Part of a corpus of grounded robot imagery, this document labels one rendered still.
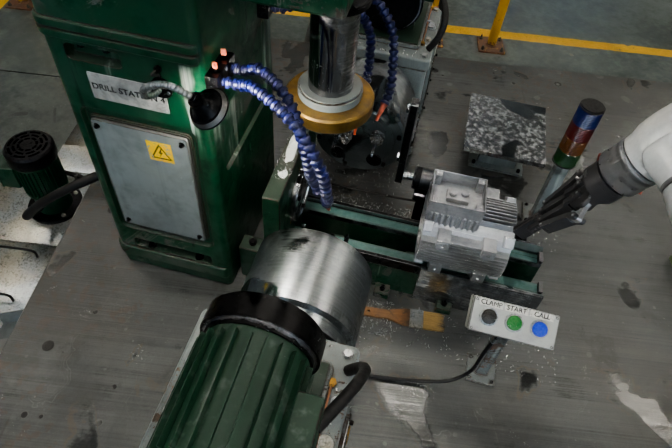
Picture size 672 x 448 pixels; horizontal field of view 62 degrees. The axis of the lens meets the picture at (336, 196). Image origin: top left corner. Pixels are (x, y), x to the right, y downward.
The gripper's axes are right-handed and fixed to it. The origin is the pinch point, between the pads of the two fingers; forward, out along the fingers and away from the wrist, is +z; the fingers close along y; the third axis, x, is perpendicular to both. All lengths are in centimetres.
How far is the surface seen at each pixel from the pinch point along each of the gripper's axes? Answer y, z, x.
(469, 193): -8.6, 10.1, -9.6
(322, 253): 21.2, 17.3, -32.0
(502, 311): 14.2, 10.0, 4.5
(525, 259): -13.5, 21.8, 16.4
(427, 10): -73, 18, -35
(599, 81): -118, 25, 37
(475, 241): -1.8, 14.5, -2.6
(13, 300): 27, 125, -91
